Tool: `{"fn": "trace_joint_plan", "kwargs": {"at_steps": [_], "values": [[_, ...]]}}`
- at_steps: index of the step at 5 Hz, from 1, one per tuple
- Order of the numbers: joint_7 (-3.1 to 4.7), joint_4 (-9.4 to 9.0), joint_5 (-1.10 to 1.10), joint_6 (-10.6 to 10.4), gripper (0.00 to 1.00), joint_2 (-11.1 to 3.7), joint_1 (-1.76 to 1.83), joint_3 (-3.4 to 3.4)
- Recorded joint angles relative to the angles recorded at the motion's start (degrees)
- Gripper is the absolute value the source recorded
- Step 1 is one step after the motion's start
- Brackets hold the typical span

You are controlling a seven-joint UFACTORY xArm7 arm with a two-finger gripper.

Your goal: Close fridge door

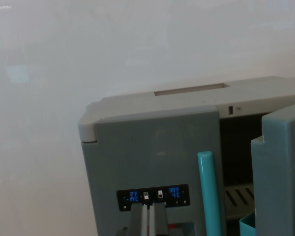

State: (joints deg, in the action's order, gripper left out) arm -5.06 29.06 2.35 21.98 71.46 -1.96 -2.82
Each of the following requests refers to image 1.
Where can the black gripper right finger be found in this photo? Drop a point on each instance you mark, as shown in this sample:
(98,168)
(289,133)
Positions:
(159,221)

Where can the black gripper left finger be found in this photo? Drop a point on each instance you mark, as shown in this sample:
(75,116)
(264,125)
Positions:
(136,221)

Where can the white slotted fridge shelf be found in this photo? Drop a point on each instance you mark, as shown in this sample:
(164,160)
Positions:
(238,199)

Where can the teal door bin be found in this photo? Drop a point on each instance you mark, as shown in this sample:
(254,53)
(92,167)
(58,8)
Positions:
(247,226)

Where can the light grey toy fridge cabinet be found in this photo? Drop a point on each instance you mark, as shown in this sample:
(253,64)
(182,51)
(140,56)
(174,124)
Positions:
(186,98)

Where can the black temperature display panel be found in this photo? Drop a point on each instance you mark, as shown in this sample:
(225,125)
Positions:
(177,195)

